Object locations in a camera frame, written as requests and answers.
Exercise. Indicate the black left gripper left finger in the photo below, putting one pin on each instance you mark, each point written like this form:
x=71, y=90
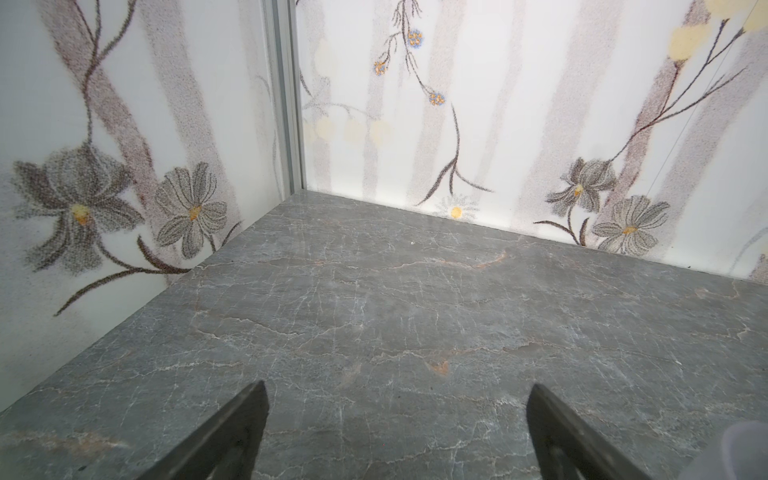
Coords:
x=225, y=446

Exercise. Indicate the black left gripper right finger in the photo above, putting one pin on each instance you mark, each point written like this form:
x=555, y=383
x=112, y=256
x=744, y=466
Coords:
x=566, y=447

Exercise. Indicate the clear plastic cup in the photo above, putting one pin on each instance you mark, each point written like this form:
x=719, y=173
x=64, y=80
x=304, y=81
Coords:
x=739, y=452

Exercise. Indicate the aluminium corner post left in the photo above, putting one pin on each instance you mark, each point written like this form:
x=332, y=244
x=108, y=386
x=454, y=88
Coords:
x=280, y=24

